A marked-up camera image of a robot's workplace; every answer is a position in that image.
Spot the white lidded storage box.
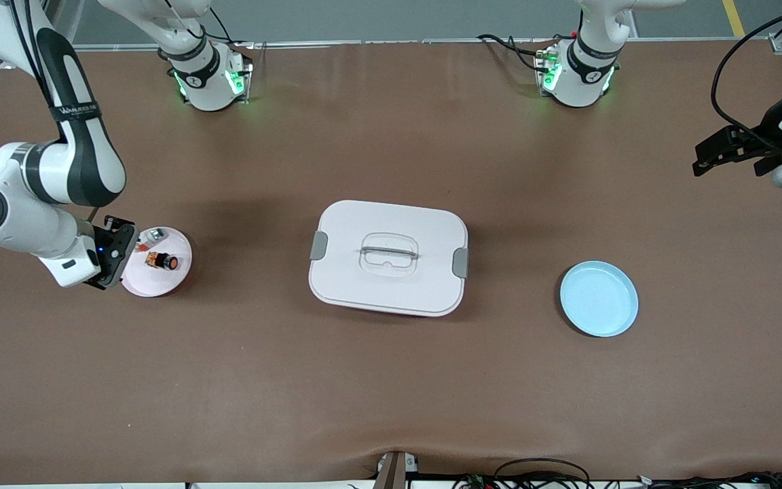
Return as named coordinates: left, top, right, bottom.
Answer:
left=308, top=200, right=470, bottom=318

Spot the pink round plate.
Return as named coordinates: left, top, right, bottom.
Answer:
left=122, top=226, right=193, bottom=298

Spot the light blue round plate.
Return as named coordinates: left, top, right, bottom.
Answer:
left=559, top=261, right=639, bottom=338

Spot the brown table mat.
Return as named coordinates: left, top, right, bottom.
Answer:
left=0, top=39, right=782, bottom=484

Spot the black base power cable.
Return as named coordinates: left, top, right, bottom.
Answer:
left=476, top=33, right=551, bottom=74

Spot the grey box lid handle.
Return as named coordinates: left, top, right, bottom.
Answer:
left=360, top=246, right=419, bottom=262

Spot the aluminium table edge rail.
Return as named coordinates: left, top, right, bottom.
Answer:
left=72, top=37, right=782, bottom=52

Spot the table edge clamp bracket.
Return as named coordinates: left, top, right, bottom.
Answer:
left=374, top=450, right=420, bottom=489

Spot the black cable bundle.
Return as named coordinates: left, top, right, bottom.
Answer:
left=451, top=457, right=782, bottom=489

